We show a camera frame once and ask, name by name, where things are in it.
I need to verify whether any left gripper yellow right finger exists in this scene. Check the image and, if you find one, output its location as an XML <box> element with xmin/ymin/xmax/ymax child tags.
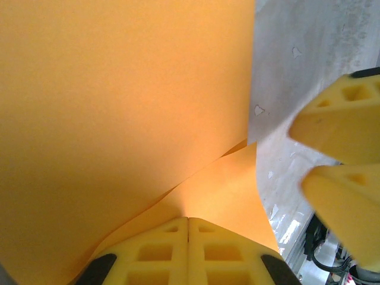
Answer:
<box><xmin>188</xmin><ymin>217</ymin><xmax>302</xmax><ymax>285</ymax></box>

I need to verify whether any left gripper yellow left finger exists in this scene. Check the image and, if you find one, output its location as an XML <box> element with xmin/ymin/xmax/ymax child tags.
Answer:
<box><xmin>72</xmin><ymin>216</ymin><xmax>189</xmax><ymax>285</ymax></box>

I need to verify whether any orange paper sheet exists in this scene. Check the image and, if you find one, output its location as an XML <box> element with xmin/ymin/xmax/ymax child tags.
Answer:
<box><xmin>0</xmin><ymin>0</ymin><xmax>280</xmax><ymax>285</ymax></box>

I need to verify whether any long aluminium mounting rail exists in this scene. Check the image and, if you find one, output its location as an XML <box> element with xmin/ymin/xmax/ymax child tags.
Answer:
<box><xmin>278</xmin><ymin>207</ymin><xmax>362</xmax><ymax>285</ymax></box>

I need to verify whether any black cable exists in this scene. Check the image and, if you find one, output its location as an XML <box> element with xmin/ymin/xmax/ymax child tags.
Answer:
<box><xmin>305</xmin><ymin>218</ymin><xmax>362</xmax><ymax>273</ymax></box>

